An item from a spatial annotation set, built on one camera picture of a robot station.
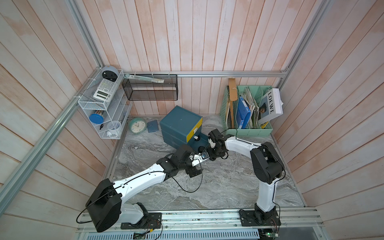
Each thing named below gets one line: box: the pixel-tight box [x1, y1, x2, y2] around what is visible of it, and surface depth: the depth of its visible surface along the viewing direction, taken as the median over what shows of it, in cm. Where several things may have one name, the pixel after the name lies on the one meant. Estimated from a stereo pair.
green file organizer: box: [220, 85, 273, 136], surface depth 104 cm
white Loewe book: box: [257, 88, 284, 124], surface depth 93 cm
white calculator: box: [93, 78, 118, 103], surface depth 79 cm
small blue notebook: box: [147, 119, 159, 133], surface depth 113 cm
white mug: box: [106, 120, 122, 138], surface depth 93 cm
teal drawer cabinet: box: [159, 105, 209, 153], surface depth 90 cm
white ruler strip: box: [123, 74, 165, 83], surface depth 92 cm
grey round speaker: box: [101, 66, 119, 82], surface depth 83 cm
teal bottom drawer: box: [187, 132, 209, 154], surface depth 103 cm
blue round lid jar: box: [88, 110, 105, 124], surface depth 79 cm
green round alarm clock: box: [129, 117, 147, 134], surface depth 106 cm
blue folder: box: [236, 96, 251, 129], surface depth 100 cm
